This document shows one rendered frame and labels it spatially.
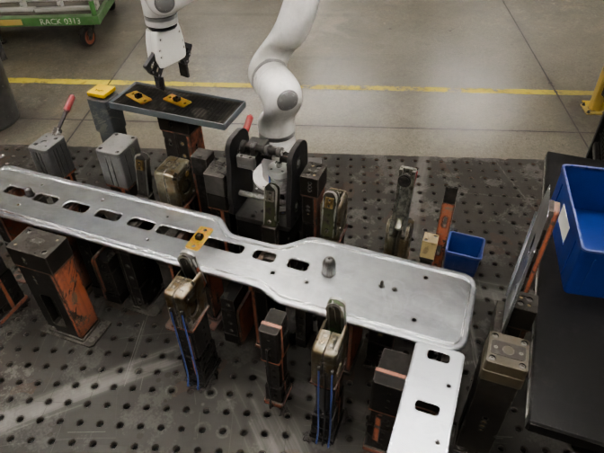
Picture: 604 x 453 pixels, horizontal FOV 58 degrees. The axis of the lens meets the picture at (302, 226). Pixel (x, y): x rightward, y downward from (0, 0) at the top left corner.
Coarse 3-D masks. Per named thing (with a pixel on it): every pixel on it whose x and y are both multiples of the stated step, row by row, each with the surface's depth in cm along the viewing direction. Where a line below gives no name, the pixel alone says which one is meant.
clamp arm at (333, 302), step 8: (328, 304) 105; (336, 304) 104; (344, 304) 105; (328, 312) 107; (336, 312) 106; (344, 312) 106; (328, 320) 110; (336, 320) 108; (344, 320) 109; (328, 328) 112; (336, 328) 111
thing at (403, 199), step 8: (400, 168) 120; (408, 168) 120; (416, 168) 120; (400, 176) 118; (408, 176) 118; (400, 184) 119; (408, 184) 118; (400, 192) 124; (408, 192) 122; (400, 200) 125; (408, 200) 123; (400, 208) 126; (408, 208) 124; (392, 216) 127; (400, 216) 127; (408, 216) 127; (392, 224) 128; (392, 232) 129
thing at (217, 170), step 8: (216, 160) 148; (224, 160) 148; (208, 168) 145; (216, 168) 145; (224, 168) 145; (208, 176) 143; (216, 176) 142; (224, 176) 142; (208, 184) 145; (216, 184) 144; (224, 184) 143; (208, 192) 147; (216, 192) 146; (224, 192) 145; (208, 200) 149; (216, 200) 148; (224, 200) 147; (216, 208) 150; (224, 208) 149; (224, 216) 152; (232, 216) 154; (232, 224) 156; (232, 232) 156; (224, 248) 161; (232, 248) 160
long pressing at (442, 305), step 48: (0, 192) 151; (48, 192) 151; (96, 192) 150; (96, 240) 136; (144, 240) 136; (240, 240) 135; (288, 288) 123; (336, 288) 123; (384, 288) 123; (432, 288) 122; (432, 336) 112
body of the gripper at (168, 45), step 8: (176, 24) 141; (152, 32) 138; (160, 32) 139; (168, 32) 140; (176, 32) 143; (152, 40) 140; (160, 40) 140; (168, 40) 141; (176, 40) 144; (152, 48) 141; (160, 48) 141; (168, 48) 142; (176, 48) 145; (184, 48) 148; (160, 56) 142; (168, 56) 144; (176, 56) 146; (184, 56) 149; (152, 64) 145; (160, 64) 143; (168, 64) 145
